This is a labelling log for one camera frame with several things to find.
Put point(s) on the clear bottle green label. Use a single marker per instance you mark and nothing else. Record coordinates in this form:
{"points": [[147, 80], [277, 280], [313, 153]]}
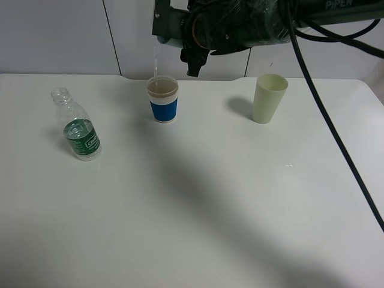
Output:
{"points": [[76, 125]]}

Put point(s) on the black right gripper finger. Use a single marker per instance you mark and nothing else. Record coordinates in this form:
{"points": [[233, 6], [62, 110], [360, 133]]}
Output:
{"points": [[194, 66]]}

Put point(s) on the pale green plastic cup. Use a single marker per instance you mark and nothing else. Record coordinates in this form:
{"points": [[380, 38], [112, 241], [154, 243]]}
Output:
{"points": [[269, 91]]}

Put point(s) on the teal plastic cup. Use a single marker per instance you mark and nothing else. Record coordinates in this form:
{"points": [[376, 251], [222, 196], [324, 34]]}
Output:
{"points": [[172, 42]]}

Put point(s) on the blue sleeved paper cup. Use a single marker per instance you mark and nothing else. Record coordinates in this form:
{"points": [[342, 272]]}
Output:
{"points": [[163, 97]]}

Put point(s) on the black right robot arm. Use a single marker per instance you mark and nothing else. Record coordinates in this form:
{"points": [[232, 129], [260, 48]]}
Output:
{"points": [[226, 27]]}

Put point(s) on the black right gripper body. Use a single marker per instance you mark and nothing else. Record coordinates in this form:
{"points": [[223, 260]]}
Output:
{"points": [[171, 22]]}

